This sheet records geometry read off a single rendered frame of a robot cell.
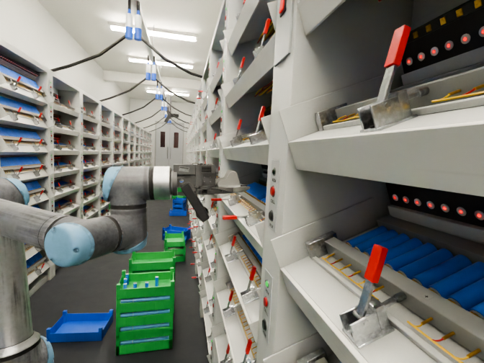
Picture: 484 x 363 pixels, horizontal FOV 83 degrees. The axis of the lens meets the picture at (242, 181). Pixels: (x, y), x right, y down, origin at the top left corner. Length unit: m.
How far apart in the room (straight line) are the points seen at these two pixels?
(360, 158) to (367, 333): 0.17
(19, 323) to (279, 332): 0.96
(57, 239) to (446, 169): 0.65
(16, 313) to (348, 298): 1.10
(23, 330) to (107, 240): 0.66
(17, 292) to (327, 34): 1.18
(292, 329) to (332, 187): 0.25
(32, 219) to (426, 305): 0.74
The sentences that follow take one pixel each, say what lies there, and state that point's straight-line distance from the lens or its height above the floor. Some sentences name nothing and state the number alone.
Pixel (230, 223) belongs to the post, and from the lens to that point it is 1.16.
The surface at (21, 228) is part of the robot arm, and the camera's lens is 0.80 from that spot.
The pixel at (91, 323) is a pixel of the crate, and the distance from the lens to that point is 2.21.
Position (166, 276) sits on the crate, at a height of 0.34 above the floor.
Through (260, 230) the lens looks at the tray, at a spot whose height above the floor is 0.98.
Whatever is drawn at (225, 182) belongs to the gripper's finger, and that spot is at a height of 1.04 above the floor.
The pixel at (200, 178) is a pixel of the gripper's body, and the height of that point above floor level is 1.05.
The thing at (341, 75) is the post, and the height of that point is 1.25.
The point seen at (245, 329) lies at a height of 0.56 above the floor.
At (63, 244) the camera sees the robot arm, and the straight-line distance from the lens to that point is 0.68.
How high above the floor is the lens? 1.12
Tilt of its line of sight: 5 degrees down
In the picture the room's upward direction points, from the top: 3 degrees clockwise
